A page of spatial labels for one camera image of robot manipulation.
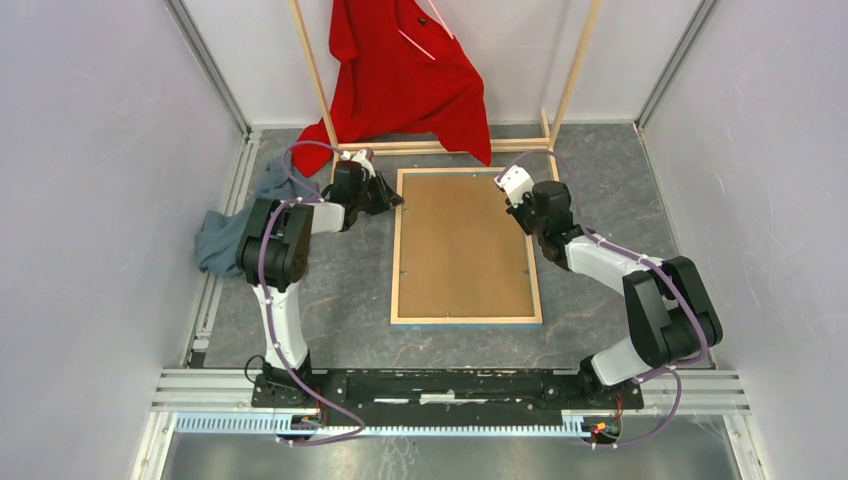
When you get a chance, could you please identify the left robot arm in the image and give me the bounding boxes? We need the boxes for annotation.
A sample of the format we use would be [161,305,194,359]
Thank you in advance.
[236,160,404,408]

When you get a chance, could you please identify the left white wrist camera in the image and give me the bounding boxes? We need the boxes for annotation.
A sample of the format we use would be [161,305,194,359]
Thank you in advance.
[340,147,376,178]

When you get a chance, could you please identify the wooden clothes rack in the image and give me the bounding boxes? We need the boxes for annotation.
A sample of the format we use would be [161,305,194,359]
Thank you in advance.
[289,0,603,165]

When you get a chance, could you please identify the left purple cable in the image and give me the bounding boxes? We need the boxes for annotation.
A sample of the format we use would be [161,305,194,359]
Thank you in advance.
[255,140,367,448]

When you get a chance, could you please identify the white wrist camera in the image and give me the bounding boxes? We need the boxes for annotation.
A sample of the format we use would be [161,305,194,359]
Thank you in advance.
[495,165,535,208]
[340,147,376,178]

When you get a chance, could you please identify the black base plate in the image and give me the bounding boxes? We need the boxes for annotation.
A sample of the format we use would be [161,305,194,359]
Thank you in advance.
[251,367,645,427]

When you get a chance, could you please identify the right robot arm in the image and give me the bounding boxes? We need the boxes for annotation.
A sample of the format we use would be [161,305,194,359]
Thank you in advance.
[496,176,723,408]

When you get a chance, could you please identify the white cable duct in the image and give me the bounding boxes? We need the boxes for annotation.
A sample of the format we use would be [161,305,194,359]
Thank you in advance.
[174,412,597,439]

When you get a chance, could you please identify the grey-blue cloth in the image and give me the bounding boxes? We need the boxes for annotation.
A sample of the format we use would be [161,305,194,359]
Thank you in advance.
[194,153,318,277]

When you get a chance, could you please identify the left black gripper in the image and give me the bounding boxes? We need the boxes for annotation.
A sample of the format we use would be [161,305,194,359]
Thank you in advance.
[354,172,405,217]

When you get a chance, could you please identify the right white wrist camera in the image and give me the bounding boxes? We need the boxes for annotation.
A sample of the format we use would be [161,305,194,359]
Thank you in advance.
[495,165,535,208]

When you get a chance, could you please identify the purple cable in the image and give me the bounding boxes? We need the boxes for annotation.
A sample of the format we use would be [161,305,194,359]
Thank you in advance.
[498,149,711,449]
[255,140,367,448]

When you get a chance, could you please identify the pink clothes hanger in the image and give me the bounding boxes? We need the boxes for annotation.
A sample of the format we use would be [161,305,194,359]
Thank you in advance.
[394,1,455,61]

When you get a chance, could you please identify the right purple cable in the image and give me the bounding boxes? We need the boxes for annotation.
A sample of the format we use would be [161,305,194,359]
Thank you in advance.
[498,149,711,449]

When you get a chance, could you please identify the red shirt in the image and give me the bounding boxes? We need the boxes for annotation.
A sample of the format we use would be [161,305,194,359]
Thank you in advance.
[328,0,492,165]

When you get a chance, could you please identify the blue picture frame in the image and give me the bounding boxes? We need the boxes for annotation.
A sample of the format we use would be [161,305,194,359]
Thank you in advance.
[390,167,542,326]

